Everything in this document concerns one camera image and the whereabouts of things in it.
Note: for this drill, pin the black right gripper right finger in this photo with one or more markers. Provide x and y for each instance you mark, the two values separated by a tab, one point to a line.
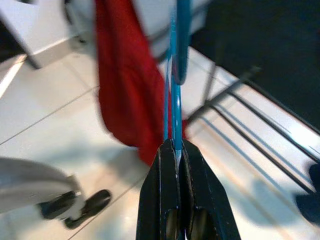
205	200

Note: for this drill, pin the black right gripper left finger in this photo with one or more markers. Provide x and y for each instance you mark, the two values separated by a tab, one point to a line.
157	195

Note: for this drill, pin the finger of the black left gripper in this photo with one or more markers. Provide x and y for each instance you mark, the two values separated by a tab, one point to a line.
95	202

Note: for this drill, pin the blue plastic hanger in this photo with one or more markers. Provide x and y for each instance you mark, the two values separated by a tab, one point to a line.
178	107

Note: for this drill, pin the red t-shirt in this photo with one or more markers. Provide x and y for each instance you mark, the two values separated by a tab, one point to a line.
125	87

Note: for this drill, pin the black metal clothes rack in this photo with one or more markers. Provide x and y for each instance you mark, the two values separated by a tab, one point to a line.
225	94

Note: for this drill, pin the black rug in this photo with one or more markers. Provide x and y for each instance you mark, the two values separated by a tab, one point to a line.
262	37

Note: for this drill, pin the grey upholstered ottoman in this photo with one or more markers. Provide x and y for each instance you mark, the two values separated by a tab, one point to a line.
160	15

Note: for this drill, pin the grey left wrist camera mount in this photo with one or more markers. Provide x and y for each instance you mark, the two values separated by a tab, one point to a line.
30	180

